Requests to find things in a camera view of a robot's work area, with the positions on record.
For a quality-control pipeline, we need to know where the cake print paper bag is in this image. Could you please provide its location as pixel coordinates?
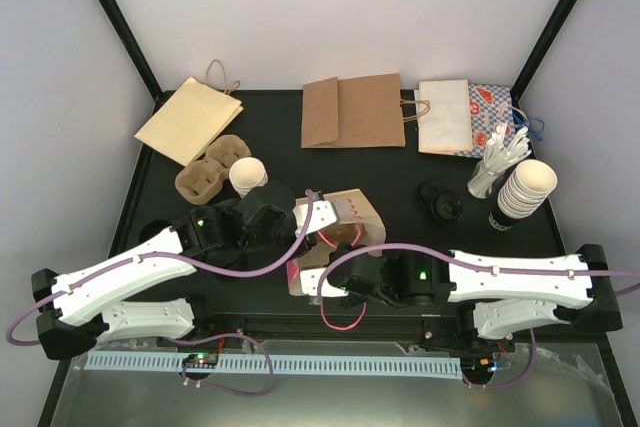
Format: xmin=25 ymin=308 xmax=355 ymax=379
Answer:
xmin=286 ymin=189 xmax=386 ymax=300

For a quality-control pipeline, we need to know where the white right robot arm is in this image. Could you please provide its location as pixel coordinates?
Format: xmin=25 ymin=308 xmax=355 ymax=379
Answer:
xmin=327 ymin=244 xmax=622 ymax=350

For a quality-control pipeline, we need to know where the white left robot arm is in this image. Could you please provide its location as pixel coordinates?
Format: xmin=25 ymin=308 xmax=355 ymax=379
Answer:
xmin=31 ymin=182 xmax=313 ymax=360

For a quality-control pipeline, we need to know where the white paper coffee cup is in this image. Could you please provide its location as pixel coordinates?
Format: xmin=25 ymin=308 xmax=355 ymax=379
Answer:
xmin=229 ymin=157 xmax=268 ymax=198

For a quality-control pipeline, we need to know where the brown pulp cup carrier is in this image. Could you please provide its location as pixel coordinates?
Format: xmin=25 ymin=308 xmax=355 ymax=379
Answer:
xmin=174 ymin=135 xmax=251 ymax=206

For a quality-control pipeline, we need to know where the black cup lid stack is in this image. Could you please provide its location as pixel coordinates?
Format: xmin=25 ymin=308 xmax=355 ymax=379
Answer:
xmin=416 ymin=180 xmax=463 ymax=225

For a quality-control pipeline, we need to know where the stack of black lids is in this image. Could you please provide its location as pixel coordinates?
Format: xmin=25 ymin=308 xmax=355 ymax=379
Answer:
xmin=137 ymin=220 xmax=181 ymax=253

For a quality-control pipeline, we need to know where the brown kraft paper bag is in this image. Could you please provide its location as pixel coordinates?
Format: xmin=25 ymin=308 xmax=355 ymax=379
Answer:
xmin=301 ymin=73 xmax=406 ymax=148

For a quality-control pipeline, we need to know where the white paper bag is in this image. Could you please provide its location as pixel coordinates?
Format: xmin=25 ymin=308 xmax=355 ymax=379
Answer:
xmin=400 ymin=79 xmax=473 ymax=155

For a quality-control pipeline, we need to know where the stack of paper cups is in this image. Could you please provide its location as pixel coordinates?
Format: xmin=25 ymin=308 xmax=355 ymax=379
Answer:
xmin=488 ymin=159 xmax=558 ymax=231

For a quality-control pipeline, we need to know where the white plastic cutlery bunch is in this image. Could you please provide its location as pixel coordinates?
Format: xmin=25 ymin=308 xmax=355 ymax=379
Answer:
xmin=467 ymin=123 xmax=531 ymax=199

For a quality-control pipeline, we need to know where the red blue patterned bag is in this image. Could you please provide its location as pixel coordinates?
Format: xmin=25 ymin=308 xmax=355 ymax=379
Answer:
xmin=458 ymin=83 xmax=545 ymax=158

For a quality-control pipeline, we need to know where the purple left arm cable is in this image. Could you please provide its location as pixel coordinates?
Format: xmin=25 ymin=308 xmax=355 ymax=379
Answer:
xmin=6 ymin=189 xmax=321 ymax=394

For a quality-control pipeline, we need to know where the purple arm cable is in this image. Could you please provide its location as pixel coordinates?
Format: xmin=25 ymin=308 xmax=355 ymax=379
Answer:
xmin=318 ymin=243 xmax=640 ymax=388
xmin=6 ymin=189 xmax=321 ymax=394

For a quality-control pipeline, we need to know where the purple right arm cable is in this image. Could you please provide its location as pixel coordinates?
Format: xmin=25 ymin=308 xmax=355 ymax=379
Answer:
xmin=318 ymin=243 xmax=640 ymax=388

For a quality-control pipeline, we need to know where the white perforated front rail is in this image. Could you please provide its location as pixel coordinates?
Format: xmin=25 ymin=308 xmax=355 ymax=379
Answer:
xmin=84 ymin=351 xmax=462 ymax=380

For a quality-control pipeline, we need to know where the tan paper bag with handles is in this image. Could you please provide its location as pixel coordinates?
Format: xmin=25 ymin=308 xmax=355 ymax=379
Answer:
xmin=134 ymin=59 xmax=243 ymax=166

